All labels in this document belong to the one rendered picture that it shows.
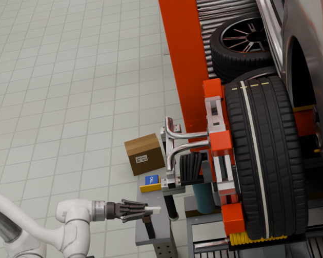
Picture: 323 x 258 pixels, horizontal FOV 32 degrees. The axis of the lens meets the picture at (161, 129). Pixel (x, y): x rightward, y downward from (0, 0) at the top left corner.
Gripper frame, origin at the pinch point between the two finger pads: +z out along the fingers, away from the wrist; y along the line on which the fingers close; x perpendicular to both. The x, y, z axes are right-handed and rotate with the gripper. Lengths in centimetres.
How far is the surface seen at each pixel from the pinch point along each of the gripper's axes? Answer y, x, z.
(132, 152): 108, 55, -1
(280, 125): -14, -56, 42
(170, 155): -3.5, -33.4, 4.5
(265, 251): -2, 26, 55
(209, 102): 11, -49, 21
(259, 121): -11, -56, 35
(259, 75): 116, 0, 75
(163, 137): 20.1, -24.6, 4.8
